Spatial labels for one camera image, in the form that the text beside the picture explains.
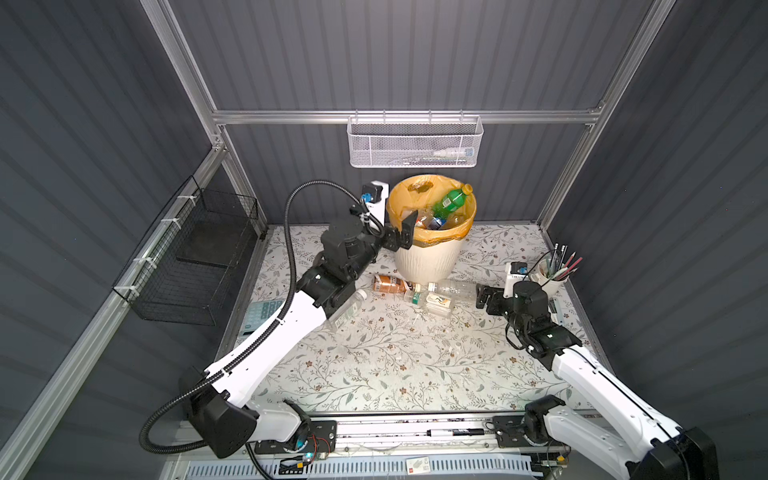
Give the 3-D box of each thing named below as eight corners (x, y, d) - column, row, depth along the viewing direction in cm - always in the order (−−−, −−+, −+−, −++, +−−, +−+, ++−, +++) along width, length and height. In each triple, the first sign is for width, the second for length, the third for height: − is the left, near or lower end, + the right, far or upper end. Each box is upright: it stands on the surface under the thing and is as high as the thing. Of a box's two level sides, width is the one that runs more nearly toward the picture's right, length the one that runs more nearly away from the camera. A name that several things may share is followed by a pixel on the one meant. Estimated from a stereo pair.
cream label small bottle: (427, 317, 96) (428, 309, 92) (426, 301, 99) (427, 293, 95) (450, 317, 96) (452, 309, 92) (448, 301, 99) (450, 293, 95)
